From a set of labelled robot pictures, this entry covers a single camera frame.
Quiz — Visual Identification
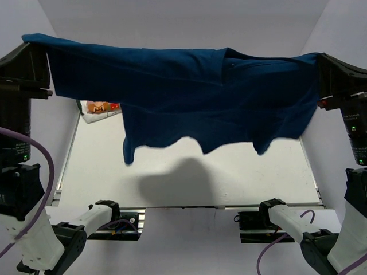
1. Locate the blue t-shirt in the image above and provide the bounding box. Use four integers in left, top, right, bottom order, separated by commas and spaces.
22, 34, 319, 165

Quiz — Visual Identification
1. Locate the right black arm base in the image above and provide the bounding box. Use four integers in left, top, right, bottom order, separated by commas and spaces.
233, 211, 285, 244

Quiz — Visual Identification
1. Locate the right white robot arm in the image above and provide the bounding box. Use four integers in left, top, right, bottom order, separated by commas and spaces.
259, 53, 366, 274

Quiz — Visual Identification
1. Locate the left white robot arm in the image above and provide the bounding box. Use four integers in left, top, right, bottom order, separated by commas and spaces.
1, 43, 121, 274

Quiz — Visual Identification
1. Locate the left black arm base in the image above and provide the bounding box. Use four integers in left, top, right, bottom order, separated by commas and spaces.
88, 209, 145, 241

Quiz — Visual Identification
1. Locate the folded pink t-shirt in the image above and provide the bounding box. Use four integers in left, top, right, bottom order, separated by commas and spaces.
87, 101, 121, 114

